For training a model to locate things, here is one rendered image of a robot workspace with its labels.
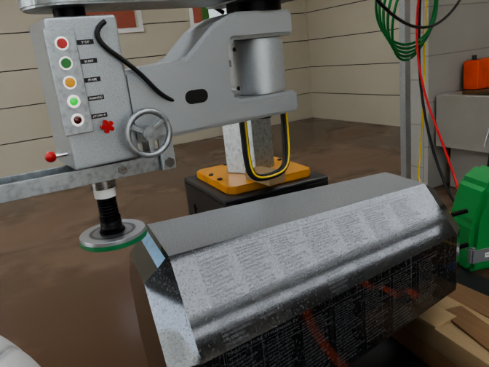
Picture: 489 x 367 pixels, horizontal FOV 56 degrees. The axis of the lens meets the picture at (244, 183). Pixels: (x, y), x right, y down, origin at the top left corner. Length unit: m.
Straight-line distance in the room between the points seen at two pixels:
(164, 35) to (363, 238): 6.60
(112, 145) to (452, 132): 3.43
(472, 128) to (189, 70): 3.11
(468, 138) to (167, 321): 3.36
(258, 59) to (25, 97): 5.97
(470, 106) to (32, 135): 5.81
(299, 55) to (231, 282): 7.96
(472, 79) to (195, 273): 3.62
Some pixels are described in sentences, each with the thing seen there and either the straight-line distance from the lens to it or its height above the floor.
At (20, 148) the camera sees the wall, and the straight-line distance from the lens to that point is 7.48.
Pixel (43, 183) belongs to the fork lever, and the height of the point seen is 1.10.
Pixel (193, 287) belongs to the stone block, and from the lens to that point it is 1.42.
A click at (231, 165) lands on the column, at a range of 2.46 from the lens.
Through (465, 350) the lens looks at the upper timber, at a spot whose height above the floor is 0.22.
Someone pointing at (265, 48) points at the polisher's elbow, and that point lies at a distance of 1.70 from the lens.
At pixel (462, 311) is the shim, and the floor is 0.24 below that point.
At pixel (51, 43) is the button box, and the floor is 1.47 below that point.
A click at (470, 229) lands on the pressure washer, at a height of 0.27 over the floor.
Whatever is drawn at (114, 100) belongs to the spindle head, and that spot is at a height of 1.30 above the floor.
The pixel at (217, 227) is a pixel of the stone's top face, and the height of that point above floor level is 0.82.
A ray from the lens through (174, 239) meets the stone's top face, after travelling 1.57.
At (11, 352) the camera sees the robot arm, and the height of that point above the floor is 1.12.
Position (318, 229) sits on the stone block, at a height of 0.78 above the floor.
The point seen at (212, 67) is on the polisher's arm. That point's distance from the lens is 1.56.
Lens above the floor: 1.40
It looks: 16 degrees down
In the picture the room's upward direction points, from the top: 6 degrees counter-clockwise
